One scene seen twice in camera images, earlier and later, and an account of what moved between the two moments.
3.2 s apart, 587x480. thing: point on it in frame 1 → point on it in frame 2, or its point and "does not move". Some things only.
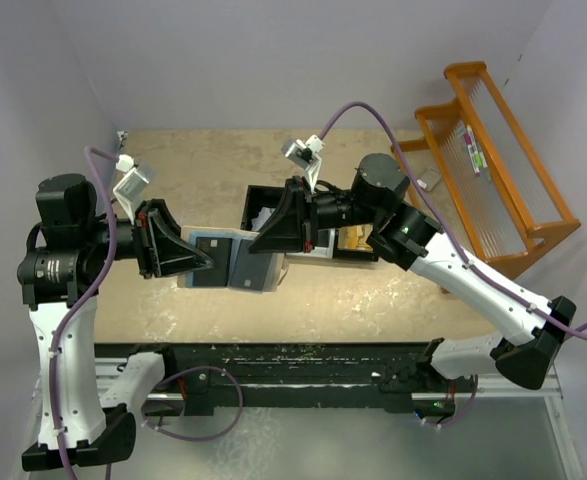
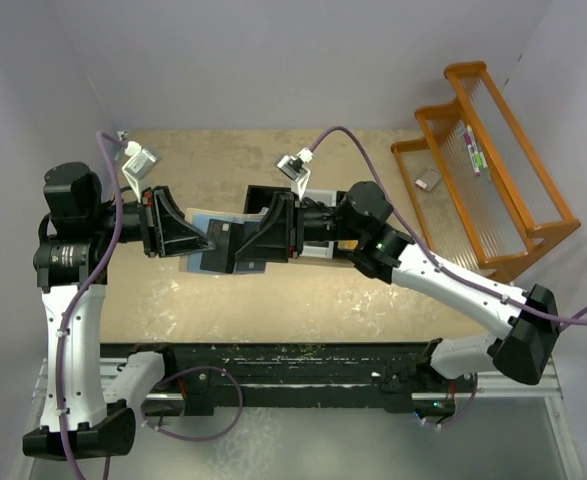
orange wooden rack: (481, 178) does not move
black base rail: (202, 373) does not move
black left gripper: (159, 242) → (166, 230)
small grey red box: (428, 178) does not move
